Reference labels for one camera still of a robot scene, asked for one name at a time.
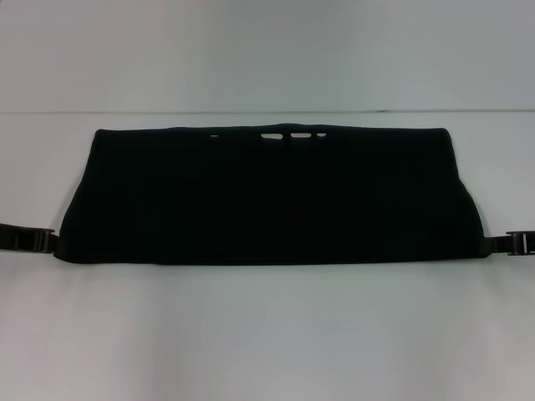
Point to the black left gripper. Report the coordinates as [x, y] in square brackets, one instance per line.
[25, 240]

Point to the black t-shirt with FREE print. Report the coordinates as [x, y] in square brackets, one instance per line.
[267, 200]

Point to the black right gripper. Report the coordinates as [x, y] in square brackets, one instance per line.
[521, 242]

